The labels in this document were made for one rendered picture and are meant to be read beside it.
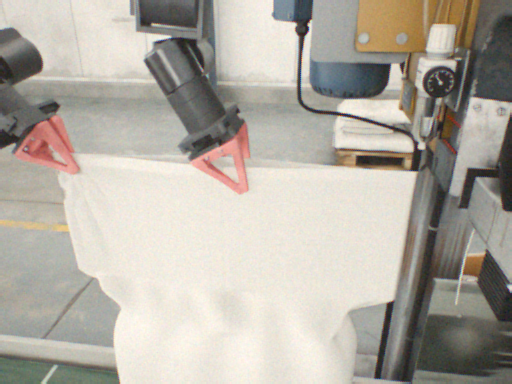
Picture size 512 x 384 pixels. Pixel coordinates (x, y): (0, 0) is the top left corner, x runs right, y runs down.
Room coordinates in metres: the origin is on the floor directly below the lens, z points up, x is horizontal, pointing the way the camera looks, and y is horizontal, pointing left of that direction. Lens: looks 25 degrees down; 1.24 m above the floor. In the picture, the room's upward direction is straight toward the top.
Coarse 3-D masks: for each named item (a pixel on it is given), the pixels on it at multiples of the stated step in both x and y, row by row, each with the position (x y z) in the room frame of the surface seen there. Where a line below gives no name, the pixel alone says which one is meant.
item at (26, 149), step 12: (36, 132) 0.52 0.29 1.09; (48, 132) 0.52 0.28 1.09; (24, 144) 0.52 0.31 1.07; (36, 144) 0.53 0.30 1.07; (60, 144) 0.53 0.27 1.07; (24, 156) 0.52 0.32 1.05; (36, 156) 0.53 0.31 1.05; (60, 156) 0.53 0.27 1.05; (60, 168) 0.53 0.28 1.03; (72, 168) 0.53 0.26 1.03
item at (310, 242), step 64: (64, 192) 0.54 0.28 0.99; (128, 192) 0.52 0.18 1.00; (192, 192) 0.50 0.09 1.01; (256, 192) 0.48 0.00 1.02; (320, 192) 0.48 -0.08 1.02; (384, 192) 0.47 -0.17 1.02; (128, 256) 0.52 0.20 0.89; (192, 256) 0.50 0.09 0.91; (256, 256) 0.48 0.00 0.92; (320, 256) 0.48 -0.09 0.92; (384, 256) 0.47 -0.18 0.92; (128, 320) 0.48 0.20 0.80; (192, 320) 0.46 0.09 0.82; (256, 320) 0.45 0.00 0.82; (320, 320) 0.45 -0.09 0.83
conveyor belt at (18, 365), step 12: (0, 360) 0.79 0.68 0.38; (12, 360) 0.79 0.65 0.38; (0, 372) 0.75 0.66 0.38; (12, 372) 0.75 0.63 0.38; (24, 372) 0.75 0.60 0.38; (36, 372) 0.75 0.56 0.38; (48, 372) 0.75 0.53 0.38; (60, 372) 0.75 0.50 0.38; (72, 372) 0.75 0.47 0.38; (84, 372) 0.75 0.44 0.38; (96, 372) 0.75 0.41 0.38; (108, 372) 0.75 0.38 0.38
